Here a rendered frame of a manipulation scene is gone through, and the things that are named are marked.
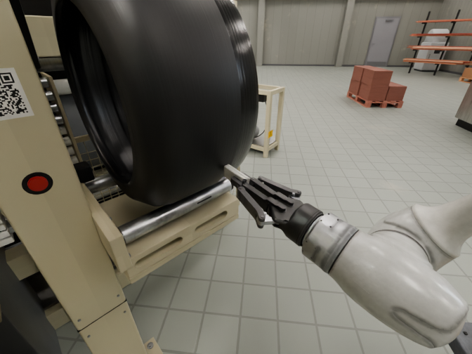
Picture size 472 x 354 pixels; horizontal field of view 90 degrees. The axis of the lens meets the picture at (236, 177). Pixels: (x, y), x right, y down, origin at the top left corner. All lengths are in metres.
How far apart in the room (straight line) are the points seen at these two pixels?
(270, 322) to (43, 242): 1.15
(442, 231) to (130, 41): 0.57
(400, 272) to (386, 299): 0.04
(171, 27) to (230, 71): 0.12
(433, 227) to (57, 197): 0.69
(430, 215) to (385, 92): 5.64
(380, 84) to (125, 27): 5.76
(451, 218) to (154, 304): 1.41
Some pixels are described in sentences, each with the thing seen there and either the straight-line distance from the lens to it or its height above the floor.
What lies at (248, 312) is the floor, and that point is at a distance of 1.50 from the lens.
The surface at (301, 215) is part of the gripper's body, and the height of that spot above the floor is 1.03.
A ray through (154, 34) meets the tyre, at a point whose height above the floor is 1.30.
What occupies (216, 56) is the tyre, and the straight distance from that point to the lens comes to 0.46.
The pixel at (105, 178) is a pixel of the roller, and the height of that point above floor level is 0.92.
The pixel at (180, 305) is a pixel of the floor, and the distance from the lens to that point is 1.55.
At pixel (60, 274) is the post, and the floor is 0.83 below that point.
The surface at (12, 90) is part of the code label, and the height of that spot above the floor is 1.22.
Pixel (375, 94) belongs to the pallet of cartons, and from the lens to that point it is 6.04.
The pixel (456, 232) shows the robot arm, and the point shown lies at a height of 1.03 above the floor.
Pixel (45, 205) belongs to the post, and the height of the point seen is 1.01.
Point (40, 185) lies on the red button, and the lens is 0.58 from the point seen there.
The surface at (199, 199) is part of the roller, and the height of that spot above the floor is 0.91.
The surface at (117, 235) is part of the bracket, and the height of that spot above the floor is 0.95.
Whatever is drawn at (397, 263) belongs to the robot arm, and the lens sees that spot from 0.40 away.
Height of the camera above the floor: 1.30
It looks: 30 degrees down
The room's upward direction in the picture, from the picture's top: straight up
